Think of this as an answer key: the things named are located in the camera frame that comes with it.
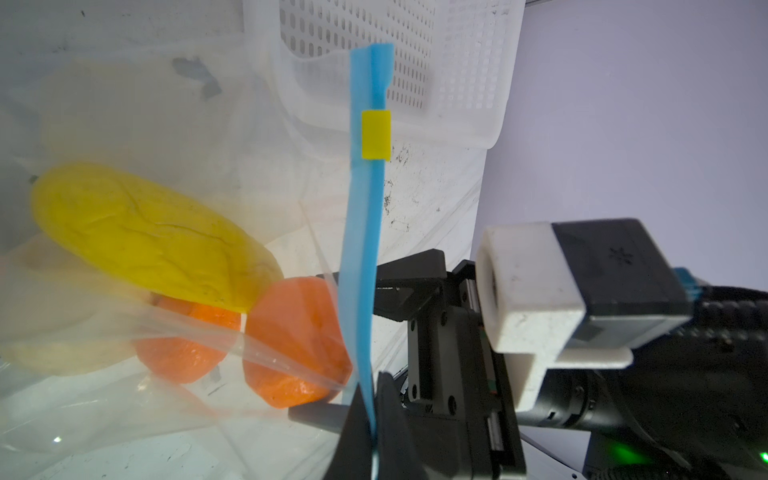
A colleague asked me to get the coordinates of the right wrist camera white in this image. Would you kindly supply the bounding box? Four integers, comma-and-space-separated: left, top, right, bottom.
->
475, 218, 693, 412

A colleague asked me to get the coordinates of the orange tangerine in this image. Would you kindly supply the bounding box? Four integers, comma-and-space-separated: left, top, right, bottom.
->
243, 277, 353, 409
133, 295, 242, 384

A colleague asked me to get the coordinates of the orange tangerine back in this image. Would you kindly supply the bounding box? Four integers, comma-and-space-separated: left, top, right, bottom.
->
243, 277, 353, 409

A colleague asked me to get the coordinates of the clear zip top bag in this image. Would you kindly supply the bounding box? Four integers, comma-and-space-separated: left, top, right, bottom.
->
1, 35, 484, 479

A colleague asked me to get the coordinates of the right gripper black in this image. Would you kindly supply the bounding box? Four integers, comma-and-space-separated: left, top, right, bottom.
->
288, 249, 526, 479

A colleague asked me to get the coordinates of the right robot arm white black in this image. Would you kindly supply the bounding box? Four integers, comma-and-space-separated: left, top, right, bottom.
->
289, 220, 767, 479

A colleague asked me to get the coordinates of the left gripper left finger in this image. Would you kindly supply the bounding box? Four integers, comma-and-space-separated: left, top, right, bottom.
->
323, 386, 373, 480

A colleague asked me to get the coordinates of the white plastic perforated basket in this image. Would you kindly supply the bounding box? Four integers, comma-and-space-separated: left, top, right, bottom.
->
243, 1, 526, 149

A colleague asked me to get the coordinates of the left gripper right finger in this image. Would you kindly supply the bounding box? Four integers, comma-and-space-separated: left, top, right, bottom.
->
375, 372, 428, 480

